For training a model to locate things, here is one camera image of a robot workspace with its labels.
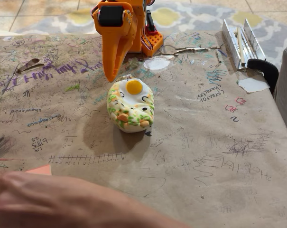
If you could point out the orange gripper black servo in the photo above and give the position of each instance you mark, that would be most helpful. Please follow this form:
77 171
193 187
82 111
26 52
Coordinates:
115 35

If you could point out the egg-topped squishy plush toy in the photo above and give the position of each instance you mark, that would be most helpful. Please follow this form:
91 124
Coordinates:
131 111

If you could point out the orange robot arm with base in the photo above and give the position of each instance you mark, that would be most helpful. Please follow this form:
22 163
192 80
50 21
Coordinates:
136 35

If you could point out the person's bare hand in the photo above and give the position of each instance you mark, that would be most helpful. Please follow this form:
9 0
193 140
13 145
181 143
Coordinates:
50 204

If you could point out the red and black base clamp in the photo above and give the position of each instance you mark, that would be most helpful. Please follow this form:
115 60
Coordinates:
150 22

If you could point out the grey yellow patterned rug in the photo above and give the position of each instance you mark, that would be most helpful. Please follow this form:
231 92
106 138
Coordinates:
193 16

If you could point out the scribbled brown paper table cover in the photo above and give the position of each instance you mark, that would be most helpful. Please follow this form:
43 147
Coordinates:
205 154

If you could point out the pink paper sheet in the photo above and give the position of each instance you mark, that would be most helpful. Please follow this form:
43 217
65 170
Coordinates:
42 170

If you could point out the aluminium channel rail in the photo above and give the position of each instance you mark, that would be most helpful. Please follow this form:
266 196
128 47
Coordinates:
231 47

